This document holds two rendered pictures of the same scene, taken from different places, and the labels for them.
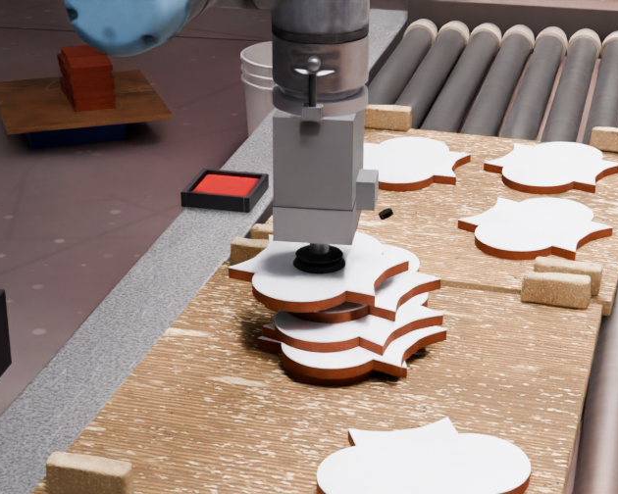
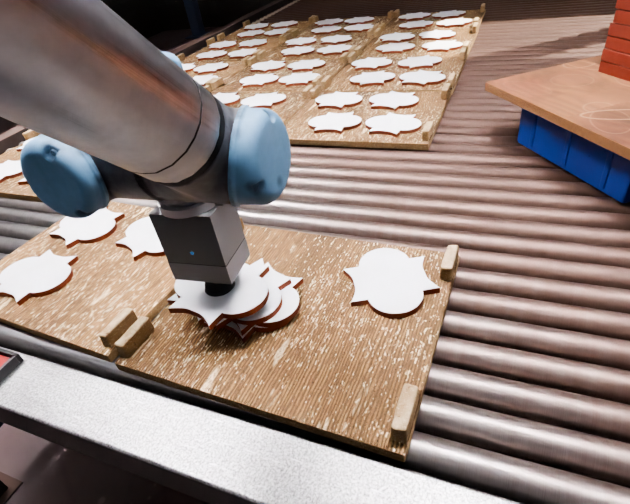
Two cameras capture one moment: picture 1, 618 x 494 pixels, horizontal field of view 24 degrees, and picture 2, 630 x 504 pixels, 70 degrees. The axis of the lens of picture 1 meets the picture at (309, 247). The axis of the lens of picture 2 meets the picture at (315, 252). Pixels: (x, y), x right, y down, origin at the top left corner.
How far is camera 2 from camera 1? 0.94 m
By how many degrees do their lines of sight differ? 66
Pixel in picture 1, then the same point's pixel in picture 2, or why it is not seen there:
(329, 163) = (232, 221)
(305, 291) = (256, 291)
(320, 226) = (240, 257)
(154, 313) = (148, 411)
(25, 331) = not seen: outside the picture
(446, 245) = (152, 266)
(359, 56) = not seen: hidden behind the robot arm
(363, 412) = (324, 301)
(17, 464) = (337, 483)
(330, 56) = not seen: hidden behind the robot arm
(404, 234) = (129, 281)
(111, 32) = (280, 179)
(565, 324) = (256, 234)
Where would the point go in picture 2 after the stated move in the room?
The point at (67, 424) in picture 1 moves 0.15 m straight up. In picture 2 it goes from (289, 455) to (263, 371)
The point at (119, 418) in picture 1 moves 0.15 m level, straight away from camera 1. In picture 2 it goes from (314, 410) to (189, 422)
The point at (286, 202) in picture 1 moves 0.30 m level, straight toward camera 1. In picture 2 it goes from (228, 258) to (479, 249)
